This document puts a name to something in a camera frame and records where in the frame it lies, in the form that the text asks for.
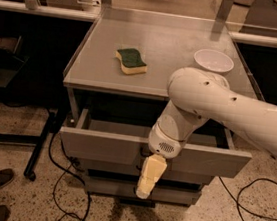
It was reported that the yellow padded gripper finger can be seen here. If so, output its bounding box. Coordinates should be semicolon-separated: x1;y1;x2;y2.
135;154;167;199

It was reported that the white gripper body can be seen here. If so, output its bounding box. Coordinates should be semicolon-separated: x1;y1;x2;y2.
148;122;189;159

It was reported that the grey top drawer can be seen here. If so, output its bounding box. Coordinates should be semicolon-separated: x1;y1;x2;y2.
60;110;252;178

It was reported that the grey drawer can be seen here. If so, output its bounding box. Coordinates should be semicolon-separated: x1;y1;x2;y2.
78;158;213;185
60;110;252;178
85;169;201;205

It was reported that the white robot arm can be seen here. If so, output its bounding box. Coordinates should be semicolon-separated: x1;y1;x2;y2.
135;67;277;199

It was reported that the grey bottom drawer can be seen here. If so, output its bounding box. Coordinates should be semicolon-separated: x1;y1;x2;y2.
85;169;201;205

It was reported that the grey middle drawer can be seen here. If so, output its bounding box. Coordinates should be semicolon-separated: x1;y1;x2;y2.
78;158;213;185

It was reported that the grey drawer cabinet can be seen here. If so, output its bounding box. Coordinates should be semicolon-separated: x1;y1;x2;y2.
47;0;277;221

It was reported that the green yellow sponge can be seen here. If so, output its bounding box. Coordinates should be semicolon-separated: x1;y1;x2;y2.
115;48;147;75

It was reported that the white bowl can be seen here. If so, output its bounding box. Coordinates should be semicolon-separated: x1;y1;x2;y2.
193;49;234;74

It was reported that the black cable on left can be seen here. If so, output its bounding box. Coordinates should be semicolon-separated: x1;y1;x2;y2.
38;123;110;221

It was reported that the black cart frame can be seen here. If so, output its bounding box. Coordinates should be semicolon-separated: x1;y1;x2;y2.
0;36;54;181

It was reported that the white horizontal rail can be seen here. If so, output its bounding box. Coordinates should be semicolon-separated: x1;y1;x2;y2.
0;0;99;22

